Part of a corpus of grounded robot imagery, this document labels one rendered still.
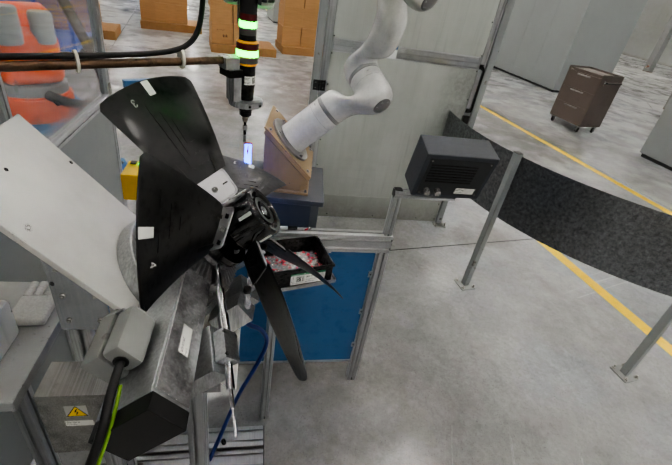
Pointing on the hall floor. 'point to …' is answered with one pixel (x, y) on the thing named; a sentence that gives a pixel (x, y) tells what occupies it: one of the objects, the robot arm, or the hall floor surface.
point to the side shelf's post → (35, 431)
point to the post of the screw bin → (267, 372)
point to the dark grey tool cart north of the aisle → (586, 96)
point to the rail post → (367, 315)
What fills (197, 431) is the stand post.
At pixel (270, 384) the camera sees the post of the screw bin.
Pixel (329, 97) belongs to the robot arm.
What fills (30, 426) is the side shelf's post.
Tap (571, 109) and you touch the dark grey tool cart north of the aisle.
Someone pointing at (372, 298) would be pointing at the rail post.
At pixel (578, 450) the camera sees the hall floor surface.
